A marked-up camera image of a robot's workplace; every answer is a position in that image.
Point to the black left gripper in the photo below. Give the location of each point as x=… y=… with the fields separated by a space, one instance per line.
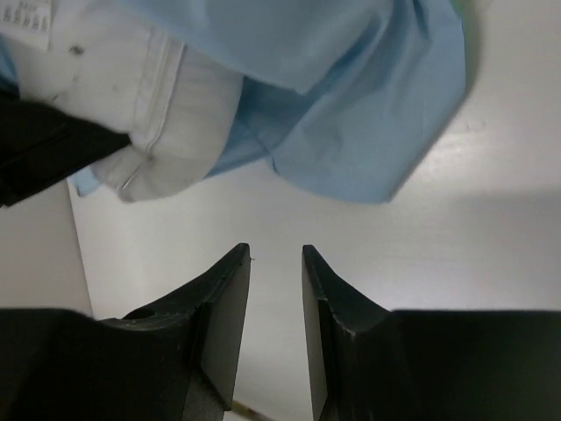
x=41 y=146

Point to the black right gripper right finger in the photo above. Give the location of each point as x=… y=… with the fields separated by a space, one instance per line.
x=358 y=367

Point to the light blue pillowcase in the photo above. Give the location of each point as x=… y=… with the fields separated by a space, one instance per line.
x=343 y=98

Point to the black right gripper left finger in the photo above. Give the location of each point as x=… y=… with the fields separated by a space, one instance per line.
x=176 y=358

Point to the white pillow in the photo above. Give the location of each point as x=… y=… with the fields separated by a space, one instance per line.
x=95 y=60

